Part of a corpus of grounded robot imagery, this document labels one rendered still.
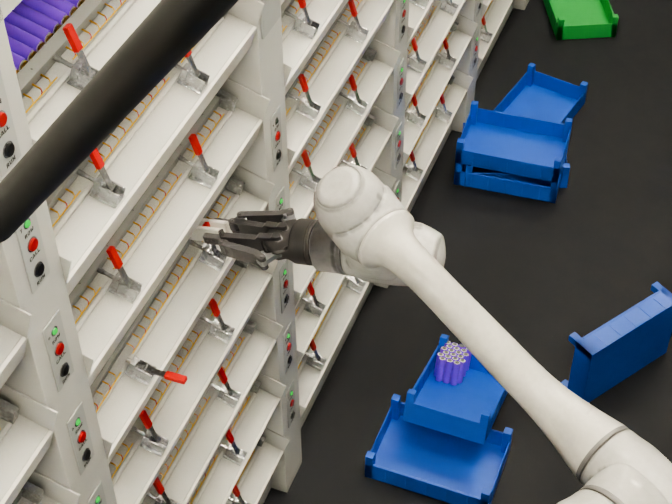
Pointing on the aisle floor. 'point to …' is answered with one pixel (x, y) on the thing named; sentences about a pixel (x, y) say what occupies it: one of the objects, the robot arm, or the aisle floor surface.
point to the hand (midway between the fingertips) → (208, 230)
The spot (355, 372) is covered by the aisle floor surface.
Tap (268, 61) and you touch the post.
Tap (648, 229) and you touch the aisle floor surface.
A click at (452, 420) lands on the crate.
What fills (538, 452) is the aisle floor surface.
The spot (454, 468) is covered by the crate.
